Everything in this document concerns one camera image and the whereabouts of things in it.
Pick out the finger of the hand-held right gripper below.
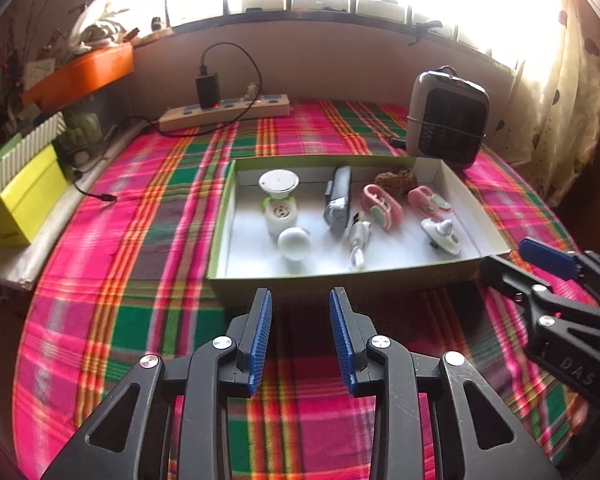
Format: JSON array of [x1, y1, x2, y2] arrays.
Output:
[[519, 237, 600, 307], [480, 255, 600, 334]]

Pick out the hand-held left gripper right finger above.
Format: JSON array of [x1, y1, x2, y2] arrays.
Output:
[[328, 287, 563, 480]]

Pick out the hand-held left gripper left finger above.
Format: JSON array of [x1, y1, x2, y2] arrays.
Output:
[[40, 287, 273, 480]]

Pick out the green cardboard box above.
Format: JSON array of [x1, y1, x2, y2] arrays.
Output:
[[206, 156, 511, 306]]

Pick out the white round device with knob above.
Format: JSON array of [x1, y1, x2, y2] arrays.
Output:
[[420, 216, 465, 257]]

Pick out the white dome light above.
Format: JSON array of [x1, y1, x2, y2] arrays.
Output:
[[277, 226, 312, 262]]

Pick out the pink clip with white pad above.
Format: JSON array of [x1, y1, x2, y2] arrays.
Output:
[[407, 185, 453, 218]]

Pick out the white round perforated device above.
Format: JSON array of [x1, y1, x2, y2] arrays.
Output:
[[264, 199, 301, 238]]

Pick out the pink clip device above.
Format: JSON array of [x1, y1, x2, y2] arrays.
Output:
[[361, 184, 406, 232]]

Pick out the black rectangular device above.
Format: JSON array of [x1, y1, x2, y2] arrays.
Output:
[[323, 165, 353, 236]]

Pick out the white green spool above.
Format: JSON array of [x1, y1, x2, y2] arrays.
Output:
[[258, 169, 301, 211]]

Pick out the cream dotted curtain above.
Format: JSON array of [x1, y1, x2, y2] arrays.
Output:
[[520, 0, 600, 206]]

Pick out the plaid pink green blanket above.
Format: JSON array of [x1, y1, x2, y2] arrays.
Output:
[[15, 99, 588, 480]]

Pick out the grey portable heater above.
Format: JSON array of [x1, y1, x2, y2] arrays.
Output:
[[405, 67, 491, 170]]

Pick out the beige power strip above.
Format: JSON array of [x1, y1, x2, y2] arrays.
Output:
[[158, 92, 291, 132]]

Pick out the black charger adapter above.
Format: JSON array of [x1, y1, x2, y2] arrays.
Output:
[[195, 74, 220, 110]]

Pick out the yellow-green box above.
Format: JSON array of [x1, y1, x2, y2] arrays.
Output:
[[0, 145, 66, 251]]

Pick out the green ornament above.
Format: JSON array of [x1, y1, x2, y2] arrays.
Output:
[[62, 110, 103, 161]]

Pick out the green white striped box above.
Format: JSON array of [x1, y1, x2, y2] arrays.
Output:
[[0, 112, 66, 213]]

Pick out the orange tray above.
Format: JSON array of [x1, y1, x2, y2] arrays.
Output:
[[21, 42, 135, 108]]

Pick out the window grille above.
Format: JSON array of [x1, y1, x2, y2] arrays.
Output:
[[165, 0, 526, 76]]

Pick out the pale dried plants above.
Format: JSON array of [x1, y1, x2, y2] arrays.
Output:
[[45, 0, 141, 56]]

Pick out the red twig decoration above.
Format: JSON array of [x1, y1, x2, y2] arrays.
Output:
[[0, 5, 36, 111]]

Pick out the black charging cable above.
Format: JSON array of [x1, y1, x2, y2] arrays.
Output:
[[74, 42, 262, 203]]

